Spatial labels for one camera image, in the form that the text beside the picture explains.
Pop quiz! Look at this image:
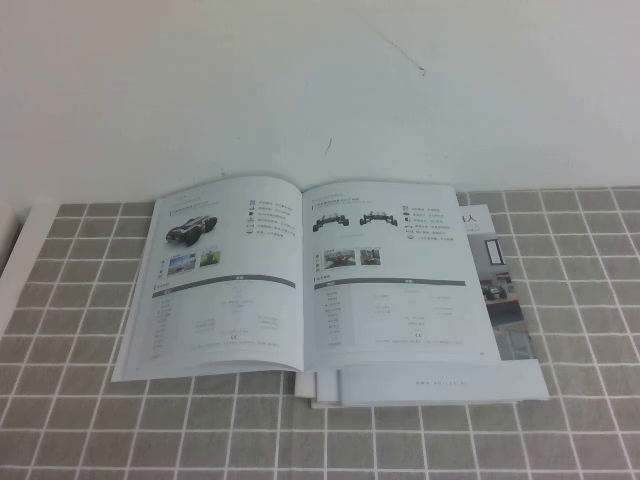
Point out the white product booklet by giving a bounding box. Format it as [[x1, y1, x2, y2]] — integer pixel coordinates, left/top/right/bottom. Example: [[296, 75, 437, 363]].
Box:
[[110, 173, 502, 384]]

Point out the large brochure with photo cover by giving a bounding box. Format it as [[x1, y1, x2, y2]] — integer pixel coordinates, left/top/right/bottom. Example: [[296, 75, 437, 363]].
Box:
[[309, 202, 550, 408]]

